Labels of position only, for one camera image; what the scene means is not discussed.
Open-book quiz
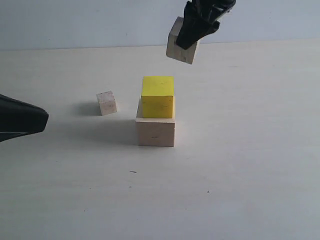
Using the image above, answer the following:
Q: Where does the medium plain wooden cube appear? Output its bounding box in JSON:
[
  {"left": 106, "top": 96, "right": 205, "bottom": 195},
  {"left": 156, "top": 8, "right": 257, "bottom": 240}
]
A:
[{"left": 166, "top": 16, "right": 200, "bottom": 65}]

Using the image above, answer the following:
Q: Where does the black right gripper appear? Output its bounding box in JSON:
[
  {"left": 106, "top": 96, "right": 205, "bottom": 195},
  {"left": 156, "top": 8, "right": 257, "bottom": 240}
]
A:
[{"left": 176, "top": 0, "right": 236, "bottom": 50}]

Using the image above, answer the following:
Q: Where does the yellow painted wooden cube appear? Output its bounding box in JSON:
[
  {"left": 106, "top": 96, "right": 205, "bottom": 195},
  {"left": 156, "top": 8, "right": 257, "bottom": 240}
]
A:
[{"left": 140, "top": 76, "right": 175, "bottom": 119}]

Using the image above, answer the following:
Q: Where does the large light wooden cube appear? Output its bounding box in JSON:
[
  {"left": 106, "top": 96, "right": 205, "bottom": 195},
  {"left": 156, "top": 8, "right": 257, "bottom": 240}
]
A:
[{"left": 135, "top": 97, "right": 176, "bottom": 147}]

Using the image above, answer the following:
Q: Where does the small wooden cube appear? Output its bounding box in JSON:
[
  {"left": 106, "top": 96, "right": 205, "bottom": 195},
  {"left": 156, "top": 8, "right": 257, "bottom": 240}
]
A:
[{"left": 96, "top": 90, "right": 117, "bottom": 116}]

